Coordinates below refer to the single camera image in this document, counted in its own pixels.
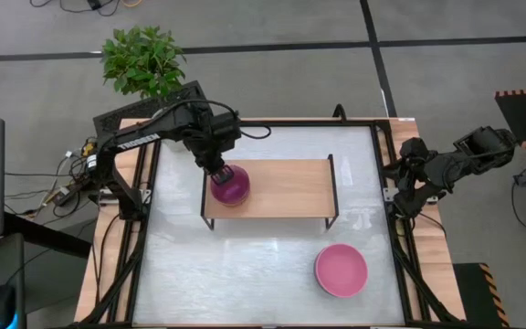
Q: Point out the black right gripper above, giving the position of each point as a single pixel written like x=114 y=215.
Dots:
x=411 y=157

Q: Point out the black computer mouse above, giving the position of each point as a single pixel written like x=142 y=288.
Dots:
x=0 y=306

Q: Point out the black power strip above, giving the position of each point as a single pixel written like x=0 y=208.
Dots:
x=69 y=194

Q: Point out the yellow plug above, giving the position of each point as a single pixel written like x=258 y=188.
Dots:
x=90 y=149

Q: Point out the grey left arm base plate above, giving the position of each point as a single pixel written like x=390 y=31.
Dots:
x=108 y=197

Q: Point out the black table frame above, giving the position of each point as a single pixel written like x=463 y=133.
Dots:
x=308 y=123

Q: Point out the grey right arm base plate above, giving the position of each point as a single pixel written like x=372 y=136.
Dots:
x=388 y=194

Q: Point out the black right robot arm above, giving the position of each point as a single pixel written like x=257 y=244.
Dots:
x=473 y=155

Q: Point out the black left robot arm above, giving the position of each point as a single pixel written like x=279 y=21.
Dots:
x=135 y=141

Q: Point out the black desk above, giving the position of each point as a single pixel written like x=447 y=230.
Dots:
x=39 y=233

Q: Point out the green leafy plant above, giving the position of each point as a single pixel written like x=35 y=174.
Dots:
x=142 y=64

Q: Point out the wooden shelf with black frame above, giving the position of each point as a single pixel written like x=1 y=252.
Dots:
x=286 y=187

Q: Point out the black clamp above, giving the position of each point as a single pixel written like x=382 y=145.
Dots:
x=339 y=113

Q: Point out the magenta translucent bowl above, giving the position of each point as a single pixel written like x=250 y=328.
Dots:
x=238 y=187

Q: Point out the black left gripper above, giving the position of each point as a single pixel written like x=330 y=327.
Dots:
x=213 y=134

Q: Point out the pink matte bowl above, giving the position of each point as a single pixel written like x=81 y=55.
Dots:
x=340 y=269

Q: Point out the black perforated panel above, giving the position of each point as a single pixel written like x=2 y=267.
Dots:
x=121 y=116

